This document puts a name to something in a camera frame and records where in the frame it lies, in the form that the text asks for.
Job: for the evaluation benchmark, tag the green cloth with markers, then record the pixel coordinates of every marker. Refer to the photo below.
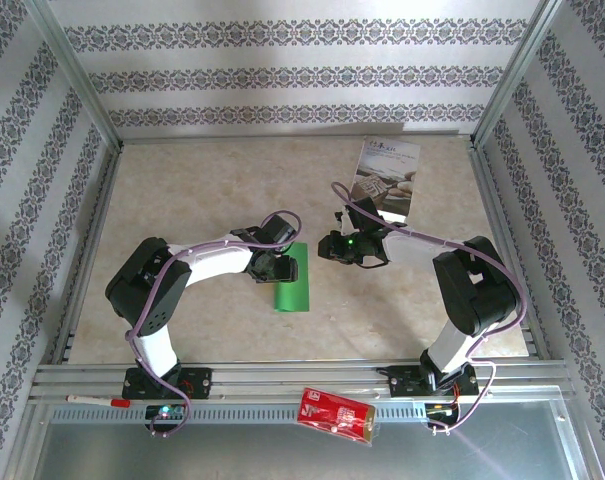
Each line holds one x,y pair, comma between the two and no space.
292,297

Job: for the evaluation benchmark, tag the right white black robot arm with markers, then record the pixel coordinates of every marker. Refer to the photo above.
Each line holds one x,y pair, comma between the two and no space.
474,300

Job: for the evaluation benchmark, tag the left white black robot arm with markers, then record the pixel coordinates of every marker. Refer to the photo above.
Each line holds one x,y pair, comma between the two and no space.
212,262

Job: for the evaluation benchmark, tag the grey metal sheet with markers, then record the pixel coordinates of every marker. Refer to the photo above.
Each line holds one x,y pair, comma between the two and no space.
262,455

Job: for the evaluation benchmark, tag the booklet with photo cover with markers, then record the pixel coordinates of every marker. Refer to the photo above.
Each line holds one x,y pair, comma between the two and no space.
389,170

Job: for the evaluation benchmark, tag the red snack packet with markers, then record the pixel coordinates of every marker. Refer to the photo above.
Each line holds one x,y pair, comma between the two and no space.
334,415

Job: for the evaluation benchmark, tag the white red marker pen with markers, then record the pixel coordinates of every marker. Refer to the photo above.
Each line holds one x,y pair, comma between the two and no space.
89,400

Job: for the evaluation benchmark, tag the aluminium frame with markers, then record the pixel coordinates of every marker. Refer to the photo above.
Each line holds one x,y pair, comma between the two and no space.
282,374

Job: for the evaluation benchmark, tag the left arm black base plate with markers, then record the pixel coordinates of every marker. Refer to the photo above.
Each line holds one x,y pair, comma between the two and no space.
197,382

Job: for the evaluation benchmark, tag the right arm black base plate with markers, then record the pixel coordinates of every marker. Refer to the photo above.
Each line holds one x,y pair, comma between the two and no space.
404,382

